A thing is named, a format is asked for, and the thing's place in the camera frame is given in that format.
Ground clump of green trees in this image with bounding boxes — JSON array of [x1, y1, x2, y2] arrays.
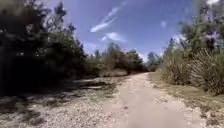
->
[[83, 42, 148, 78]]

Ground distant trees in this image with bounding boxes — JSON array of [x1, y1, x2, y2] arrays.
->
[[145, 51, 165, 72]]

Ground dry grass verge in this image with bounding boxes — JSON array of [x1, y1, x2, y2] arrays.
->
[[0, 75, 132, 116], [147, 71, 224, 128]]

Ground pale gravel dirt path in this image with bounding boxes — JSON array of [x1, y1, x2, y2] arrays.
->
[[0, 72, 214, 128]]

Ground dark dense trees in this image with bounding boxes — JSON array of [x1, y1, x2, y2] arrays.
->
[[0, 0, 88, 95]]

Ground tall reed grass with trees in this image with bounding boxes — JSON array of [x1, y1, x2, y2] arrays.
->
[[159, 0, 224, 96]]

